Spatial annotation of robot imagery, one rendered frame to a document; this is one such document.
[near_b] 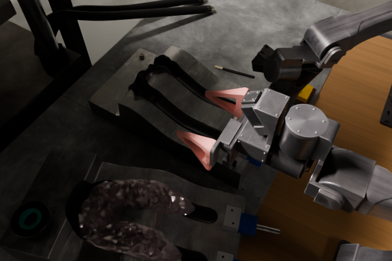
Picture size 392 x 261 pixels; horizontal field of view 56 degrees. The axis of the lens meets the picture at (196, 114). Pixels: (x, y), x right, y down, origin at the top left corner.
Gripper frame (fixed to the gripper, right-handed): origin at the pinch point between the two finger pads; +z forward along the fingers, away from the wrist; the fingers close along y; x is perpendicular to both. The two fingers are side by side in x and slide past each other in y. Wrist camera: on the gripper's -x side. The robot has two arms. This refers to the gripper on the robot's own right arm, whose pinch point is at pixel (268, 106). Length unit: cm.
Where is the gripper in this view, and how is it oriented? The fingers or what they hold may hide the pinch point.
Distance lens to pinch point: 97.9
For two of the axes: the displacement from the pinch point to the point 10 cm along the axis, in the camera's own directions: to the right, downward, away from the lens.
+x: 7.9, 6.2, -0.4
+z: -3.4, 4.9, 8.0
